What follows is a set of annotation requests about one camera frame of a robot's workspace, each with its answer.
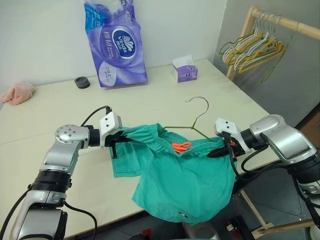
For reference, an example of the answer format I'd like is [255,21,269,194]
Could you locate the green shorts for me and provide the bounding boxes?
[109,122,237,227]

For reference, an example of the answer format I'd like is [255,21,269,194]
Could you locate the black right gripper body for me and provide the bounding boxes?
[221,132,239,161]

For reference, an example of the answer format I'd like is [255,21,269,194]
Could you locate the olive green wire hanger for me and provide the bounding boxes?
[159,96,218,143]

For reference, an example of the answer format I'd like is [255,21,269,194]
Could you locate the dark green wire hanger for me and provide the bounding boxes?
[219,37,253,56]

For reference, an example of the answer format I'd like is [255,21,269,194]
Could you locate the pink cloth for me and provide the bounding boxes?
[0,81,36,106]

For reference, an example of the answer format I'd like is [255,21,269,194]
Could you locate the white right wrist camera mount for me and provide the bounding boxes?
[214,117,251,154]

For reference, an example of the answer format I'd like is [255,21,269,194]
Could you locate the black box with red mark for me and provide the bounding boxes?
[226,217,242,237]

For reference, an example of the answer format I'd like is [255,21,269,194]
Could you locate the purple tissue box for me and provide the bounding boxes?
[171,54,200,83]

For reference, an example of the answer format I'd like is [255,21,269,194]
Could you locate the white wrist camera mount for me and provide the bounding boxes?
[99,112,123,150]
[214,117,251,154]

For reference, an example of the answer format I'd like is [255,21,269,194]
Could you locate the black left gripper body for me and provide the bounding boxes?
[104,135,120,160]

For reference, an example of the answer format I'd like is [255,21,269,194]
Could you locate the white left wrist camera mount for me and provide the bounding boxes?
[99,112,123,150]

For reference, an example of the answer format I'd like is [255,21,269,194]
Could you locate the purple toilet paper pack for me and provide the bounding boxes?
[83,0,149,88]

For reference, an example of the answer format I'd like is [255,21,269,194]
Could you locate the black round lid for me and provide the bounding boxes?
[74,76,91,90]

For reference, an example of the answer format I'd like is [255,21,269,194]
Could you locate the white wire hanger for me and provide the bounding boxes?
[221,14,276,66]

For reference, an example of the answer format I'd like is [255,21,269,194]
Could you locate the light green wire hanger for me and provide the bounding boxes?
[260,23,295,83]

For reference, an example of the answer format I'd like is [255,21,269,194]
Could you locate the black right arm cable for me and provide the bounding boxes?
[231,146,273,181]

